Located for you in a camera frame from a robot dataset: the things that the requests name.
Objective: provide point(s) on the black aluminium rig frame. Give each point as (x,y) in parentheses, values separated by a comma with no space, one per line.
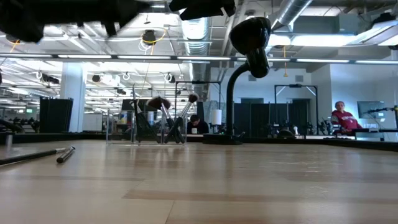
(280,140)

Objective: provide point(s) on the white cylinder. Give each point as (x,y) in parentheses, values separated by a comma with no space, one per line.
(216,116)

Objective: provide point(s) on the black background rig frame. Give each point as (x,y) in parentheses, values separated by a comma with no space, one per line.
(199,82)
(295,85)

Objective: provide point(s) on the black partition curtain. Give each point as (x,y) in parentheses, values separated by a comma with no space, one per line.
(258,116)

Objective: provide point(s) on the wall monitor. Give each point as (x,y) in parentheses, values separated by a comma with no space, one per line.
(370,109)

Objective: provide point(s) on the person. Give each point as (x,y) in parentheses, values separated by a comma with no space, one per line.
(197,126)
(345,119)

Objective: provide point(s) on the dark-headed silver-ferrule makeup brush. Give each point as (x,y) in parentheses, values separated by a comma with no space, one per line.
(193,97)

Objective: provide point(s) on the long ceiling light strip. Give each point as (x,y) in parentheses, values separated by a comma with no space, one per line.
(143,57)

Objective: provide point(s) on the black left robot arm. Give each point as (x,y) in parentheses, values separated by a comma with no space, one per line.
(21,18)

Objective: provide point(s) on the black desk lamp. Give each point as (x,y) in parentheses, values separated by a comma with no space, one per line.
(250,37)

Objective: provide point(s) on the black partition panel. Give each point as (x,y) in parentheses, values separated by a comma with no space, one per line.
(56,115)

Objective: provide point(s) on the clear acrylic brush holder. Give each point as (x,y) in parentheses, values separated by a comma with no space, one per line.
(119,130)

